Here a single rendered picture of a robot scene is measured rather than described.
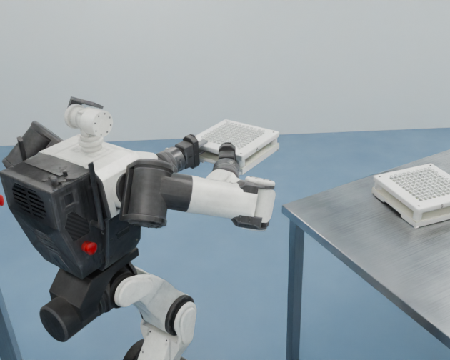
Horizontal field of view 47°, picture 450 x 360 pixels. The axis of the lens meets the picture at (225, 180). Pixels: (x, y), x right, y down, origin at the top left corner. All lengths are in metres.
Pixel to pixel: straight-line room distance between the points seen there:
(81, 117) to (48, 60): 3.22
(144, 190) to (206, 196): 0.15
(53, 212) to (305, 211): 0.89
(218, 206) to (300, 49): 3.22
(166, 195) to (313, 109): 3.42
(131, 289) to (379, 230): 0.79
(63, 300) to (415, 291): 0.95
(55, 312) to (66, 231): 0.28
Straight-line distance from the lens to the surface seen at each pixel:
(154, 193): 1.20
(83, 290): 1.46
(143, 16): 4.29
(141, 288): 1.58
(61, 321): 1.47
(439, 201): 1.80
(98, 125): 1.31
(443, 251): 1.69
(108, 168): 1.29
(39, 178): 1.29
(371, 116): 4.69
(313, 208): 1.82
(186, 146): 1.76
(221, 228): 3.31
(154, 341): 1.92
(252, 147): 1.80
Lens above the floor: 1.85
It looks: 29 degrees down
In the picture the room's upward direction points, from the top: 2 degrees counter-clockwise
